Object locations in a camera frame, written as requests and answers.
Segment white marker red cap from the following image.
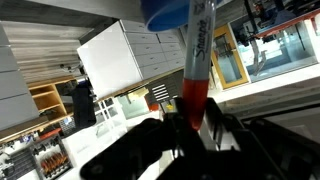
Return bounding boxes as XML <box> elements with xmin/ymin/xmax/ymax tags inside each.
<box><xmin>182</xmin><ymin>0</ymin><xmax>218</xmax><ymax>132</ymax></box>

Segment white open shelf unit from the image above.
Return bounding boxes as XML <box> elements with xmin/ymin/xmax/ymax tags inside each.
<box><xmin>94</xmin><ymin>97</ymin><xmax>120</xmax><ymax>125</ymax></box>

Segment blue plastic cup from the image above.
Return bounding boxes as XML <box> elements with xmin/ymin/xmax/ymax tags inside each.
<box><xmin>139</xmin><ymin>0</ymin><xmax>224</xmax><ymax>33</ymax></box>

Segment long white drawer cabinet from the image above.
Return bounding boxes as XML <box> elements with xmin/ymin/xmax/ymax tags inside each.
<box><xmin>0</xmin><ymin>23</ymin><xmax>73</xmax><ymax>145</ymax></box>

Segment grey tool chest white labels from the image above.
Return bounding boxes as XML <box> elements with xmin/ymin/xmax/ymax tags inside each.
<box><xmin>145</xmin><ymin>70</ymin><xmax>185</xmax><ymax>105</ymax></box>

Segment red object on chest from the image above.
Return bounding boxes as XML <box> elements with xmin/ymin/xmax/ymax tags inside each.
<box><xmin>147</xmin><ymin>101</ymin><xmax>160</xmax><ymax>113</ymax></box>

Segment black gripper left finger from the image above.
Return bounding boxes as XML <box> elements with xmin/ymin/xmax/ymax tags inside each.
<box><xmin>79</xmin><ymin>98</ymin><xmax>201</xmax><ymax>180</ymax></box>

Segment white drawer cabinet wooden top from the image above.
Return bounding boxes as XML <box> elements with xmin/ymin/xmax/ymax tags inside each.
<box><xmin>76</xmin><ymin>19</ymin><xmax>187</xmax><ymax>102</ymax></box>

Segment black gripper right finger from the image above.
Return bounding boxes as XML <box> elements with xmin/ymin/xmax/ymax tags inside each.
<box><xmin>199</xmin><ymin>98</ymin><xmax>320</xmax><ymax>180</ymax></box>

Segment wooden cubby shelf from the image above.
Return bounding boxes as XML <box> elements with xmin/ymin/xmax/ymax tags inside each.
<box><xmin>28</xmin><ymin>77</ymin><xmax>64</xmax><ymax>116</ymax></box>

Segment cream box stack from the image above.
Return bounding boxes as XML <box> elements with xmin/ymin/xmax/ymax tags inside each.
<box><xmin>127</xmin><ymin>87</ymin><xmax>150</xmax><ymax>102</ymax></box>

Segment parts bin wall shelf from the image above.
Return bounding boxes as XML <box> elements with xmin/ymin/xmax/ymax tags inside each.
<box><xmin>0</xmin><ymin>129</ymin><xmax>76</xmax><ymax>180</ymax></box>

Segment black rectangular device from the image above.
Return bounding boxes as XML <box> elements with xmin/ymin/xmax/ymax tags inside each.
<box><xmin>70</xmin><ymin>84</ymin><xmax>98</xmax><ymax>130</ymax></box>

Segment red top work table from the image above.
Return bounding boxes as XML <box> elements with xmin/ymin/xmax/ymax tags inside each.
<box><xmin>244</xmin><ymin>8</ymin><xmax>320</xmax><ymax>77</ymax></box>

